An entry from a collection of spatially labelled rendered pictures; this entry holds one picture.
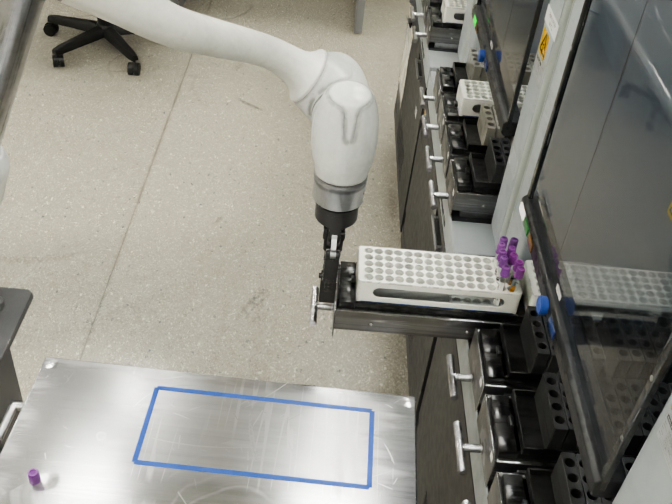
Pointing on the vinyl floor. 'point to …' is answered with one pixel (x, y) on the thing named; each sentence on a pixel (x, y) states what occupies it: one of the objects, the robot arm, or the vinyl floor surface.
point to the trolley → (203, 440)
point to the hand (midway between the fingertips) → (327, 286)
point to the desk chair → (95, 30)
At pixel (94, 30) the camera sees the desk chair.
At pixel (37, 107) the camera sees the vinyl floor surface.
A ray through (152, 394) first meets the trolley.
